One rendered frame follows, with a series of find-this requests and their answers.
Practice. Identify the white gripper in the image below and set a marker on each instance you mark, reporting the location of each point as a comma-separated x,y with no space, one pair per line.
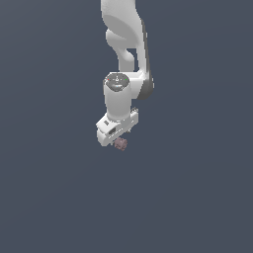
113,127

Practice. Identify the small mauve knobbly object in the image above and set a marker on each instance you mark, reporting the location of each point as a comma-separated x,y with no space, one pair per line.
121,143

